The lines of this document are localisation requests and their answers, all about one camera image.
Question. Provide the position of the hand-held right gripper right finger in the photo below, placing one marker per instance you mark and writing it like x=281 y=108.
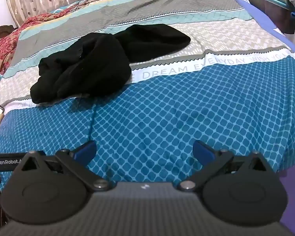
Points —
x=202 y=150

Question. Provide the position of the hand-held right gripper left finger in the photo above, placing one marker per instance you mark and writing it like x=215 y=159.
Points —
x=84 y=150

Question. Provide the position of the black zip jacket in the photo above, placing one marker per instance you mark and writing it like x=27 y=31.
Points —
x=88 y=61

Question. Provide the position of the striped blue patterned bedsheet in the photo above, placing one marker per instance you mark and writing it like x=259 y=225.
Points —
x=162 y=115

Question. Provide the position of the purple printed bag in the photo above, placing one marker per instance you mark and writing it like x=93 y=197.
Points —
x=293 y=196

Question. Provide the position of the red floral blanket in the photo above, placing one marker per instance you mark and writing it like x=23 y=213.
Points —
x=5 y=44

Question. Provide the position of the carved wooden headboard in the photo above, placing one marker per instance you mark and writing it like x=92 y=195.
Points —
x=0 y=33

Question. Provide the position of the purple sheet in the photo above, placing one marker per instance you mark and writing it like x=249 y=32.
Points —
x=260 y=14

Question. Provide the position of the dark brown furniture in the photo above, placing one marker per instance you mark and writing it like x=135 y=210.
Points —
x=272 y=12

